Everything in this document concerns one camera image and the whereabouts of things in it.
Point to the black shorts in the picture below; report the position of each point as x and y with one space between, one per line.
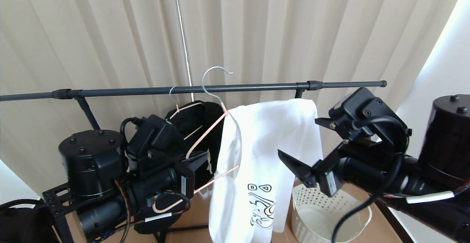
191 116

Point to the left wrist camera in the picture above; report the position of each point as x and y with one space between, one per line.
158 133

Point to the white laundry basket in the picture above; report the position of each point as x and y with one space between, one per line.
312 206

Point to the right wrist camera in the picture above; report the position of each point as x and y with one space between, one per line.
367 103

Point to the beige curtain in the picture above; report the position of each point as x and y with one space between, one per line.
293 26

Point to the white garment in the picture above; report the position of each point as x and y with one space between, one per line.
275 133

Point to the pink clothes hanger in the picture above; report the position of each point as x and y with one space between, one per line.
177 106
205 136

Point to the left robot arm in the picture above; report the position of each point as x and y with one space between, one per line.
91 162

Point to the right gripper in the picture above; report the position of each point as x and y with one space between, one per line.
352 169

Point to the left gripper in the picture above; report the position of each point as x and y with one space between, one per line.
110 210

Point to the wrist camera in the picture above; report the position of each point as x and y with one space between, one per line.
367 103
158 133

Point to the black clothes rack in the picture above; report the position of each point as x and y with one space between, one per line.
257 87

